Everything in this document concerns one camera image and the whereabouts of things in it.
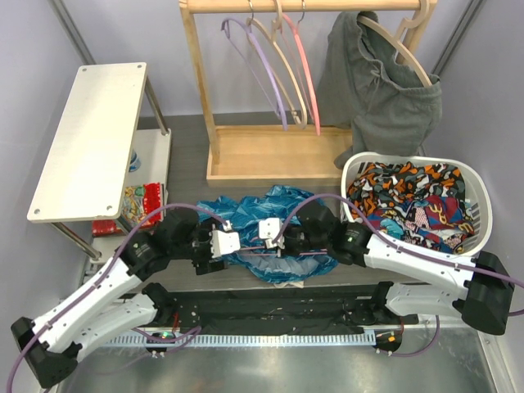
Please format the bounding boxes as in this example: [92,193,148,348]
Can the grey shorts on hanger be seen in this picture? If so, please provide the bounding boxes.
[316,11,442,168]

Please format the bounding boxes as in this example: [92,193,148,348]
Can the colourful patterned clothes in basket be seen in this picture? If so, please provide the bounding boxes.
[346,161,475,254]

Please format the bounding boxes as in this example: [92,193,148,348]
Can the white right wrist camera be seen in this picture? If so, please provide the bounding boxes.
[258,218,285,250]

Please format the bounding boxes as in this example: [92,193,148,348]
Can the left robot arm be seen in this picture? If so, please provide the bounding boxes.
[6,203,241,391]

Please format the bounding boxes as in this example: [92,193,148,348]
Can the beige wooden hanger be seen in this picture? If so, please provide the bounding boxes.
[246,1,308,130]

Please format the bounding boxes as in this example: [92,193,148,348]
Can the white slotted cable duct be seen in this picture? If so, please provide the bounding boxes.
[103,330,376,349]

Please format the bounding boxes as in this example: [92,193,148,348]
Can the white laundry basket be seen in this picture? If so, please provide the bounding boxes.
[341,152,493,255]

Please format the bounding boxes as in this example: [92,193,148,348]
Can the wooden clothes rack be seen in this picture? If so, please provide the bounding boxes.
[179,1,436,187]

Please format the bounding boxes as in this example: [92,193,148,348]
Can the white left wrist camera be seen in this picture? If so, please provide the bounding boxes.
[210,220,242,259]

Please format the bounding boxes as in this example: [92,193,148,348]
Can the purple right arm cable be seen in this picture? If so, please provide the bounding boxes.
[273,192,524,357]

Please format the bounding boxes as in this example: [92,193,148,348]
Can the blue patterned shorts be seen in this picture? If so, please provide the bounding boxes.
[197,185,338,286]

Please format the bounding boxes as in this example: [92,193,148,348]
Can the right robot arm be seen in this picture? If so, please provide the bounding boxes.
[263,201,515,336]

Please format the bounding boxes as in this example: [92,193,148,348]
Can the pink plastic hanger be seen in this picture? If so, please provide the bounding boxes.
[282,13,321,136]

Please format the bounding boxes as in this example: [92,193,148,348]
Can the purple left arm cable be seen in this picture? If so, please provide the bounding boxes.
[3,202,234,393]

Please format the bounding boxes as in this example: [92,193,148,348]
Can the purple plastic hanger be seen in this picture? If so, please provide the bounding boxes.
[220,18,291,132]

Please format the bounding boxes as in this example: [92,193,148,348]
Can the pink wire hanger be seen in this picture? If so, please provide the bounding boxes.
[236,237,328,258]

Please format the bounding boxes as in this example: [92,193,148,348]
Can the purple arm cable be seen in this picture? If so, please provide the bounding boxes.
[273,192,524,357]
[3,202,234,393]

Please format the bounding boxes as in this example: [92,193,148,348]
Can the white two-tier side table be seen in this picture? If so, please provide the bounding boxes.
[27,62,171,264]

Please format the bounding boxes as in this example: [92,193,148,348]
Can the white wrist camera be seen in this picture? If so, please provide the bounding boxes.
[210,220,242,259]
[258,218,285,250]

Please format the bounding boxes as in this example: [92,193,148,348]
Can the light wooden hanger with shorts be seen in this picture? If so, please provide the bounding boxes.
[359,0,435,88]

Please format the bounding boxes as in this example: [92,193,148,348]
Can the blue white cup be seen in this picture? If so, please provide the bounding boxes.
[128,150,142,173]

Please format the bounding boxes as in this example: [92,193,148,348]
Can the red colourful book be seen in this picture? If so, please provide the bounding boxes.
[92,183,165,237]

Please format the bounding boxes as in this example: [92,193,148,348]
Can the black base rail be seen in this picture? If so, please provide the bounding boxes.
[146,283,418,336]

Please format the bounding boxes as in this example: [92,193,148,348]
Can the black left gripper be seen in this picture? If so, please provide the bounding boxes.
[171,217,228,274]

